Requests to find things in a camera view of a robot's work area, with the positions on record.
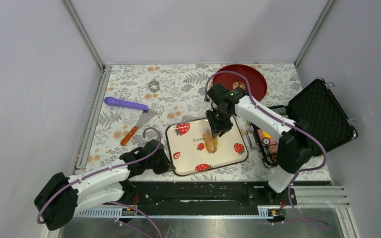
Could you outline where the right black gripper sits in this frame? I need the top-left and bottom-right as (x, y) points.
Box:
(205, 109), (233, 140)

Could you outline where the wooden dough roller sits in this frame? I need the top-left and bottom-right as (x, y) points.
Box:
(203, 130), (217, 153)

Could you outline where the strawberry print tray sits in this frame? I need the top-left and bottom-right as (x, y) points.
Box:
(166, 117), (249, 177)

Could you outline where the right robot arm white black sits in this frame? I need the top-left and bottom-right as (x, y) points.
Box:
(205, 84), (318, 204)

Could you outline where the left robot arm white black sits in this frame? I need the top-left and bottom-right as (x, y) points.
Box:
(34, 139), (175, 231)

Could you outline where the yellow dough disc in case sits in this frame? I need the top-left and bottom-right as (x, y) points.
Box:
(261, 130), (271, 138)

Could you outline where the red round plate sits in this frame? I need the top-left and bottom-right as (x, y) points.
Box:
(212, 64), (267, 101)

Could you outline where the floral table mat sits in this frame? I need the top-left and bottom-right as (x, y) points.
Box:
(70, 63), (332, 183)

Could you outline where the black foam-lined case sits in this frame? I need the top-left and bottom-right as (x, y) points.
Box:
(251, 78), (358, 168)

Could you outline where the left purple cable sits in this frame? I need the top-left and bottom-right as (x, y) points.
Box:
(36, 127), (164, 238)

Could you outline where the purple cable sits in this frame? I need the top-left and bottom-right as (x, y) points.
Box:
(204, 70), (331, 231)
(36, 127), (164, 238)

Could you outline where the orange handle metal scraper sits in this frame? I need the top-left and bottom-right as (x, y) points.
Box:
(120, 109), (158, 146)

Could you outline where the metal ring cutter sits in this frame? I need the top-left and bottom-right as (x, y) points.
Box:
(148, 80), (160, 93)

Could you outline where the purple handle tool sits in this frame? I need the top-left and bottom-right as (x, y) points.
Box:
(104, 97), (148, 112)

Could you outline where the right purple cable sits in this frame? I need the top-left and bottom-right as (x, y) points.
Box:
(204, 70), (331, 231)

